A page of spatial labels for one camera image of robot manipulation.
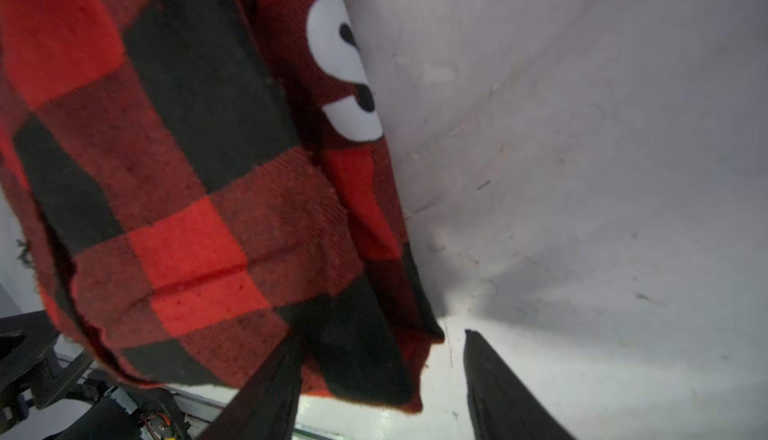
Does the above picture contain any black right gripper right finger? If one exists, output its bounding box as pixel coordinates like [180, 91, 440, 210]
[463, 330, 574, 440]

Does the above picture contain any red black plaid shirt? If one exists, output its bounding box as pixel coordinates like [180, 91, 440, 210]
[1, 0, 444, 412]

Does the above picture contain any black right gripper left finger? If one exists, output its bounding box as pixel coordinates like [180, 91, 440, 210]
[198, 334, 304, 440]

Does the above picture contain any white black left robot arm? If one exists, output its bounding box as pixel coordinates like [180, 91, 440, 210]
[1, 311, 192, 439]

